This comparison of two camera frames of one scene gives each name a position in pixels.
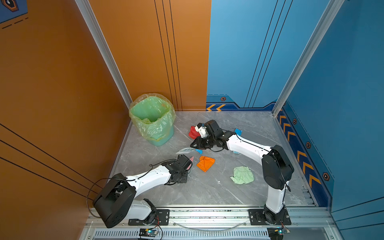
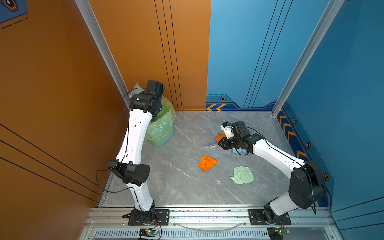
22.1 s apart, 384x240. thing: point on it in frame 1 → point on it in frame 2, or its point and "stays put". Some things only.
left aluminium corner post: x=86 y=7 stays put
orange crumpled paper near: x=205 y=163 stays put
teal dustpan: x=192 y=159 → x=136 y=89
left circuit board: x=147 y=232 stays put
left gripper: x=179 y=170 → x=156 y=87
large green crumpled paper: x=242 y=174 stays put
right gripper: x=198 y=141 → x=224 y=145
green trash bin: x=153 y=115 stays put
